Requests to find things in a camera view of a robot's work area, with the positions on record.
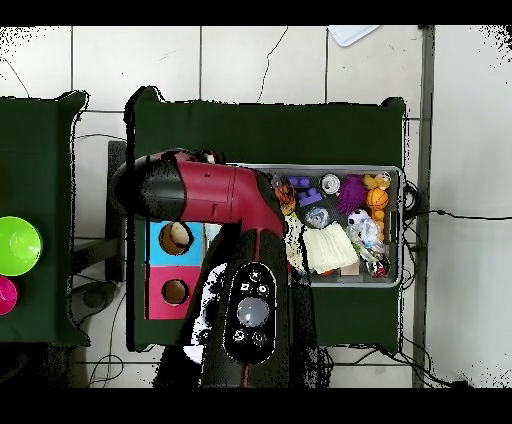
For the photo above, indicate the orange yellow plush toy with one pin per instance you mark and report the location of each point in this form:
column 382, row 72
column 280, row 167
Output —
column 376, row 181

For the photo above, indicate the crushed plastic water bottle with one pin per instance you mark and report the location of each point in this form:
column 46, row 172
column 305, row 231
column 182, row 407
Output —
column 370, row 236

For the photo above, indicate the purple toy brick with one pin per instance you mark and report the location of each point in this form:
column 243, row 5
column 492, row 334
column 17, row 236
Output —
column 308, row 197

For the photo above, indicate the bright green round bowl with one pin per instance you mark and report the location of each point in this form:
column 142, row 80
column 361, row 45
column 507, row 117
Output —
column 18, row 246

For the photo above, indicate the cream muslin cloth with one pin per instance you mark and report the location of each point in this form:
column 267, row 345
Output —
column 328, row 248

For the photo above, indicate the black white soccer ball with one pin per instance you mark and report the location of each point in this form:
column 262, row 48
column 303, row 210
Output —
column 358, row 218

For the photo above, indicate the wooden box with three holes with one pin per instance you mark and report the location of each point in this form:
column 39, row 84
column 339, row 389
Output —
column 176, row 276

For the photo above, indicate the white tray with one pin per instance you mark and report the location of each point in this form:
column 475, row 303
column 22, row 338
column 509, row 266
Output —
column 352, row 34

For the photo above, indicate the green covered side table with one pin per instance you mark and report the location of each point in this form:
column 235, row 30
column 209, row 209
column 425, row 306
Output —
column 40, row 160

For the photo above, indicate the orange toy basketball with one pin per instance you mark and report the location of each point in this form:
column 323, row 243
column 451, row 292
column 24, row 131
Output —
column 377, row 198

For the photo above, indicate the silver drink can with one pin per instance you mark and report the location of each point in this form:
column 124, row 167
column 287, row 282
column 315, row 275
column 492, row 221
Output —
column 330, row 184

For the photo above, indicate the purple knobbly ball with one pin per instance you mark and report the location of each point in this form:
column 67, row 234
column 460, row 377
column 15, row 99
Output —
column 351, row 194

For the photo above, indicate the dark grey floor pedal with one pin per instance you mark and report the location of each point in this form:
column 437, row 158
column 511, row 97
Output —
column 94, row 298

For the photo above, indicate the tiger plush toy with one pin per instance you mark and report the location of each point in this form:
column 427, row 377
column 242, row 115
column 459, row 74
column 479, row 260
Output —
column 286, row 196

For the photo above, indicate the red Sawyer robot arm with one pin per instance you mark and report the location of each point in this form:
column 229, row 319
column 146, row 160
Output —
column 216, row 192

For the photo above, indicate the pink round bowl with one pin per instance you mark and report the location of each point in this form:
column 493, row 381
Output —
column 7, row 295

